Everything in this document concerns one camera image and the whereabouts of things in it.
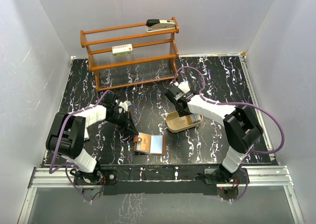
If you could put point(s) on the yellow credit card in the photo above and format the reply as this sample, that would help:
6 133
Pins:
145 143

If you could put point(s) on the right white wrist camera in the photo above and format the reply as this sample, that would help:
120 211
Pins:
183 86

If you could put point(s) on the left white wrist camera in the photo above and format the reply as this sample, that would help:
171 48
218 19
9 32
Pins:
123 106

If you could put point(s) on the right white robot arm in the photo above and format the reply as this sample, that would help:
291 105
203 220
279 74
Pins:
241 126

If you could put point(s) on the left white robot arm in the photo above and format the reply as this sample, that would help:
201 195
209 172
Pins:
69 132

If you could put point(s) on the beige oval tray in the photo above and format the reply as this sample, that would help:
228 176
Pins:
176 124

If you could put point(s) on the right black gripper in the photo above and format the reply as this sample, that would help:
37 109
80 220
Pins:
185 114

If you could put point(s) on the wooden three-tier shelf rack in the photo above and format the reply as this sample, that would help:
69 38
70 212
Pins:
153 59

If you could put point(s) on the brown leather card holder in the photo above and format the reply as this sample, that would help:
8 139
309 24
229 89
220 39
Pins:
158 145

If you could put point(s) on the black and beige stapler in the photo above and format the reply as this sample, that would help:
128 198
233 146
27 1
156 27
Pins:
153 25

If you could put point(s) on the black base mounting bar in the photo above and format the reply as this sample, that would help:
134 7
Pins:
169 179

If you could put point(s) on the white and red staples box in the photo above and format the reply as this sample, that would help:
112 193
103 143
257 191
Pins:
122 50

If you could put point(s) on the stack of cards in tray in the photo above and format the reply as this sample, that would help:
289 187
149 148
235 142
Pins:
195 118

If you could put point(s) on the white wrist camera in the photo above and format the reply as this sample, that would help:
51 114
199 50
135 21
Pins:
123 106
183 86

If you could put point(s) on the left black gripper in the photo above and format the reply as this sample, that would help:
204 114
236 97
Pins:
128 125

